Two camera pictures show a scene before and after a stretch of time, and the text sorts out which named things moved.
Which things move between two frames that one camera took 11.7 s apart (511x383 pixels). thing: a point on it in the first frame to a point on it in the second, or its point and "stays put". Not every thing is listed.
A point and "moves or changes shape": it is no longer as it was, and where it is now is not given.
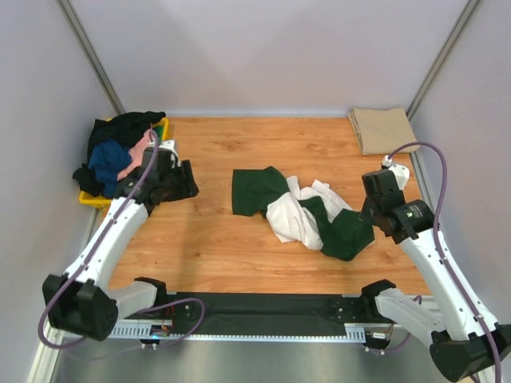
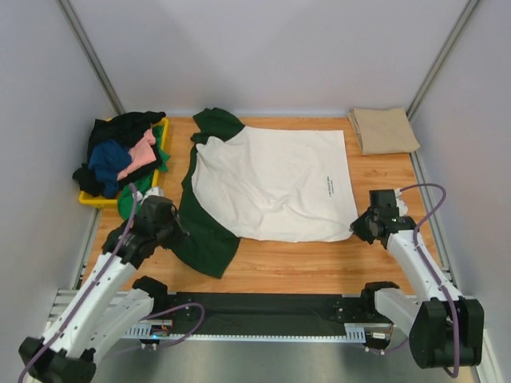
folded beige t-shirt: (382, 131) stays put
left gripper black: (188, 187) to (181, 234)
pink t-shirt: (137, 154) stays put
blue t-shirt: (107, 158) stays put
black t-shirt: (124, 129) stays put
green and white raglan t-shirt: (314, 215) moves or changes shape
